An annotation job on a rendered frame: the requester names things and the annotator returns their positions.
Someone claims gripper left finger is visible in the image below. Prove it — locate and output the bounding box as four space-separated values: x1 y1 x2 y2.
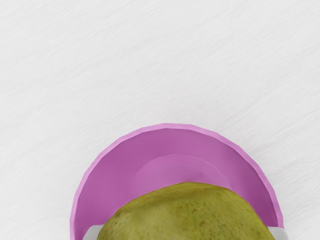
82 225 102 240

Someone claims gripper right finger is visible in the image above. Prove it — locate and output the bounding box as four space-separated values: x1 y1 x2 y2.
268 226 289 240

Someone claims green pear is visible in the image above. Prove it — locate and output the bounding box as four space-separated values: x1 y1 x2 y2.
96 182 277 240

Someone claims pink bowl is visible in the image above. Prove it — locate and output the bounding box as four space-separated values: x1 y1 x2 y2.
69 122 285 240

